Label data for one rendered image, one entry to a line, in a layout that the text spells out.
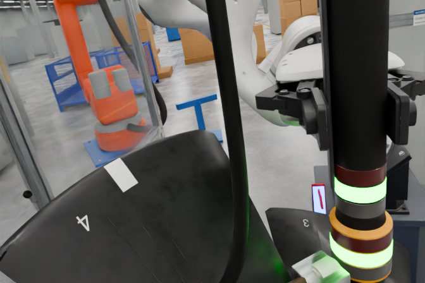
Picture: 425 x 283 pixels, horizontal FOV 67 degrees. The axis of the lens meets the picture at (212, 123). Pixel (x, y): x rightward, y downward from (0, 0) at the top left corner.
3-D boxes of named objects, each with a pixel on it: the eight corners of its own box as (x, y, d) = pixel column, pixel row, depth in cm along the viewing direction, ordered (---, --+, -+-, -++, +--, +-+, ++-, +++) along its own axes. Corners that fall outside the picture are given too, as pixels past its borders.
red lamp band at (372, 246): (362, 263, 22) (362, 249, 21) (317, 228, 26) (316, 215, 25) (406, 236, 23) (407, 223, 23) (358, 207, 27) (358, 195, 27)
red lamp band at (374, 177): (360, 192, 21) (360, 176, 20) (323, 172, 24) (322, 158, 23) (398, 175, 22) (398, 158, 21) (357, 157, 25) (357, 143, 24)
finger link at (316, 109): (319, 115, 26) (331, 152, 20) (279, 119, 27) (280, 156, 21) (316, 77, 25) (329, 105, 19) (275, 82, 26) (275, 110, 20)
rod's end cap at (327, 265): (324, 278, 22) (345, 266, 23) (305, 260, 24) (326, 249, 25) (325, 299, 23) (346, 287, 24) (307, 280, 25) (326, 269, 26)
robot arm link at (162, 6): (310, 82, 91) (272, 125, 93) (288, 71, 101) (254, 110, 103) (178, -59, 66) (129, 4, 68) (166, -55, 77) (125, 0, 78)
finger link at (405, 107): (411, 106, 25) (455, 143, 19) (366, 110, 26) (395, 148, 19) (413, 66, 24) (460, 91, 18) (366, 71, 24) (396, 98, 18)
